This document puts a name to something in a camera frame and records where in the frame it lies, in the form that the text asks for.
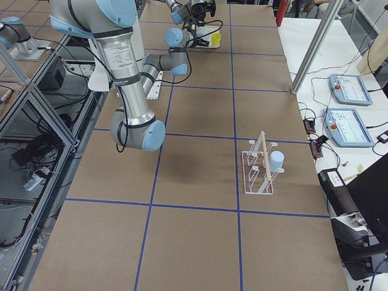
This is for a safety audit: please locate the yellow plastic cup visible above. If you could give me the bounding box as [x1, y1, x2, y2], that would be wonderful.
[210, 32, 222, 48]

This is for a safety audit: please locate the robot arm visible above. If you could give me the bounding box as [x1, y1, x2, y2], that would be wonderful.
[165, 0, 216, 25]
[50, 1, 216, 151]

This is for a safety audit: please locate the red fire extinguisher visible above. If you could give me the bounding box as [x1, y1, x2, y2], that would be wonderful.
[275, 0, 289, 27]

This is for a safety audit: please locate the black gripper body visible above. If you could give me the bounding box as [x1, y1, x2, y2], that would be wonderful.
[182, 16, 209, 48]
[191, 0, 216, 19]

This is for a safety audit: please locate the white wire cup rack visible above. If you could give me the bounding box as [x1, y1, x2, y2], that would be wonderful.
[241, 131, 284, 195]

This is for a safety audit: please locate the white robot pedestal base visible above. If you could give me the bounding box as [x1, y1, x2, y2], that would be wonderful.
[87, 0, 164, 100]

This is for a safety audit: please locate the black braided cable right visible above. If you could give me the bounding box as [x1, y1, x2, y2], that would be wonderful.
[184, 19, 224, 43]

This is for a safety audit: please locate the teach pendant far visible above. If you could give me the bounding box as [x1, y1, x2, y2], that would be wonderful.
[329, 74, 372, 106]

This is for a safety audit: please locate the teach pendant near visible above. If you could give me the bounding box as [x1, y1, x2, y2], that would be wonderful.
[323, 108, 374, 148]

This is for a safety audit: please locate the aluminium frame post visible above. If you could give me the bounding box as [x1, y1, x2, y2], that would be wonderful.
[290, 0, 344, 95]

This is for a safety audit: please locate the teach pendant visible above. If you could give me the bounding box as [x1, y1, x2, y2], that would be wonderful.
[329, 74, 372, 106]
[323, 108, 374, 148]

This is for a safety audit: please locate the light blue cup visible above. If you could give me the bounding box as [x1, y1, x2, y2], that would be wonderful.
[269, 150, 284, 172]

